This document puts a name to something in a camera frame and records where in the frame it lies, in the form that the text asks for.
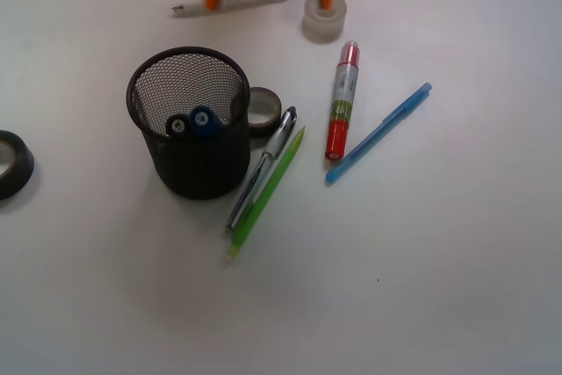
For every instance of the white pen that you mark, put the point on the white pen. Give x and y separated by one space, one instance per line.
223 6

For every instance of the red cap marker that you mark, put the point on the red cap marker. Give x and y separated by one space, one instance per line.
344 90

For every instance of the black cap marker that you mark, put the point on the black cap marker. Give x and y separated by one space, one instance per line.
178 126

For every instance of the silver black pen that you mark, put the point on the silver black pen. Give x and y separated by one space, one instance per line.
269 155

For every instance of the black mesh pen holder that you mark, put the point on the black mesh pen holder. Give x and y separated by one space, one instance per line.
176 81

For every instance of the clear tape roll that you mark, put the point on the clear tape roll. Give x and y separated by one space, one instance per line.
324 26

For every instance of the light blue pen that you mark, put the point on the light blue pen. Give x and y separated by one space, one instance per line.
389 123

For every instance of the dark tape roll behind holder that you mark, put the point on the dark tape roll behind holder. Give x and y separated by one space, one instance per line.
264 112

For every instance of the black electrical tape roll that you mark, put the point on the black electrical tape roll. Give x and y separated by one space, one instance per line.
21 165

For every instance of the blue cap marker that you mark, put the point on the blue cap marker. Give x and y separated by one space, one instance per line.
204 123

